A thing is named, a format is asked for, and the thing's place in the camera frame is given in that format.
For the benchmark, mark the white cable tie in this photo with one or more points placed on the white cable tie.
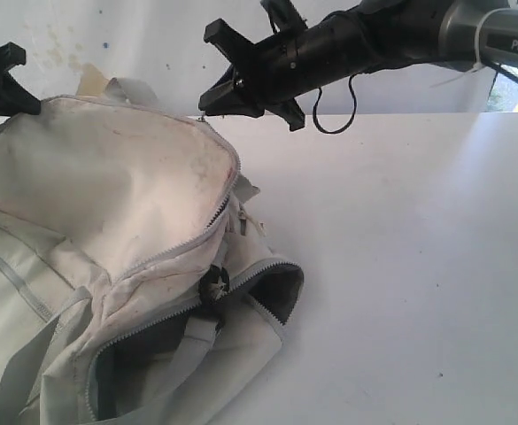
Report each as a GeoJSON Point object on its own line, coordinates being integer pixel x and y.
{"type": "Point", "coordinates": [459, 40]}

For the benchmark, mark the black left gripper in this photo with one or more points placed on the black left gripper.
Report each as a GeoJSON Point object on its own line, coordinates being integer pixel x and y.
{"type": "Point", "coordinates": [14, 98]}

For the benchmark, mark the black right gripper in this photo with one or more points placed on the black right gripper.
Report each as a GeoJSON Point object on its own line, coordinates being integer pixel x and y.
{"type": "Point", "coordinates": [268, 76]}

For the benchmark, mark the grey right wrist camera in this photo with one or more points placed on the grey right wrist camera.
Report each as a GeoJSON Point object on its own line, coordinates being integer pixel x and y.
{"type": "Point", "coordinates": [284, 17]}

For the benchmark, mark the white fabric backpack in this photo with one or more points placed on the white fabric backpack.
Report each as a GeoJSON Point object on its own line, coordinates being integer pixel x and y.
{"type": "Point", "coordinates": [135, 288]}

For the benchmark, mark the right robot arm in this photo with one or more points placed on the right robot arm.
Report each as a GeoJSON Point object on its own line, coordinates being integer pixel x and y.
{"type": "Point", "coordinates": [405, 33]}

